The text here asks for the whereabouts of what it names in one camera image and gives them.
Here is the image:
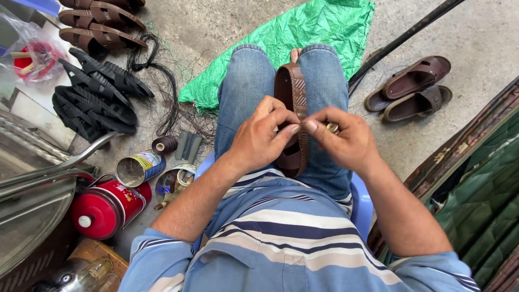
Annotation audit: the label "person's left hand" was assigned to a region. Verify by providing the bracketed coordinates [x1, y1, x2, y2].
[227, 95, 303, 178]

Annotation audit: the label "tin can with tools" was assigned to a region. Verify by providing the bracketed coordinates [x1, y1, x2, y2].
[155, 163, 198, 202]

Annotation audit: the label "person's right hand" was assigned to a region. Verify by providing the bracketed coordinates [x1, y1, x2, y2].
[302, 106, 382, 176]

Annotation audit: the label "grey sharpening block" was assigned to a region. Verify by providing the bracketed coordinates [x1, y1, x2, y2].
[175, 130, 204, 163]

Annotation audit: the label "brown strap sandal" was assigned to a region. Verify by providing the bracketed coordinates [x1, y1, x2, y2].
[58, 1, 147, 31]
[59, 24, 148, 52]
[59, 0, 147, 11]

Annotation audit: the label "green plastic tarp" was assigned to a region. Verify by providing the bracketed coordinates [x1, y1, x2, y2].
[178, 0, 375, 115]

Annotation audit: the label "black metal pole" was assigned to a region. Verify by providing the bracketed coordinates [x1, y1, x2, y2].
[348, 0, 467, 99]

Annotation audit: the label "bundle of black thread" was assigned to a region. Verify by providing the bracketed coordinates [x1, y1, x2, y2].
[127, 32, 217, 140]

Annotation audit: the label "open tin can yellow label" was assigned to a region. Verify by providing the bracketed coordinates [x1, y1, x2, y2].
[115, 150, 166, 188]

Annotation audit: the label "brown stitched leather sandal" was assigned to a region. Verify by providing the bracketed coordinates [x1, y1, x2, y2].
[274, 62, 310, 179]

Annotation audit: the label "dark brown thread spool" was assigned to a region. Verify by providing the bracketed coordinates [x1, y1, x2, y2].
[151, 135, 179, 156]

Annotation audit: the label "glass and metal kettle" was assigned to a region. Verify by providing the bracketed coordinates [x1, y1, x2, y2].
[29, 257, 122, 292]

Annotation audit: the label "blue plastic chair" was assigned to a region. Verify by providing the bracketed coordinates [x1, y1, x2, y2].
[192, 151, 374, 254]

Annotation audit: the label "green quilted cover with mat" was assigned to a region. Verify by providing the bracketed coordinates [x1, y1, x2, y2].
[367, 75, 519, 292]

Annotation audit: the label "brown worn slide sandal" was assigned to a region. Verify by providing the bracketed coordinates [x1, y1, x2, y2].
[364, 55, 452, 113]
[383, 84, 453, 123]

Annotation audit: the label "blue jeans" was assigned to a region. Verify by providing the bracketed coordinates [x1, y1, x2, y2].
[214, 43, 354, 201]

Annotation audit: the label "clear plastic bag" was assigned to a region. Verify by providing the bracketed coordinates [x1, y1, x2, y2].
[0, 11, 69, 84]

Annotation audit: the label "red plastic container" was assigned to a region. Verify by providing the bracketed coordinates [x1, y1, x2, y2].
[13, 41, 62, 81]

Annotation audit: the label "wooden board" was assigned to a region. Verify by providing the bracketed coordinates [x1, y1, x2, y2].
[66, 238, 130, 280]

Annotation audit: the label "blue striped polo shirt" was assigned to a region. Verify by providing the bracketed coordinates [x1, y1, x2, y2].
[118, 168, 483, 292]

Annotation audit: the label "red thermos flask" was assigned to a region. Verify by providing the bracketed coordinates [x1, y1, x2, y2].
[69, 174, 153, 241]

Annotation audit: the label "pile of black rubber soles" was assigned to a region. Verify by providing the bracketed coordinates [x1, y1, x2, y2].
[51, 47, 155, 143]

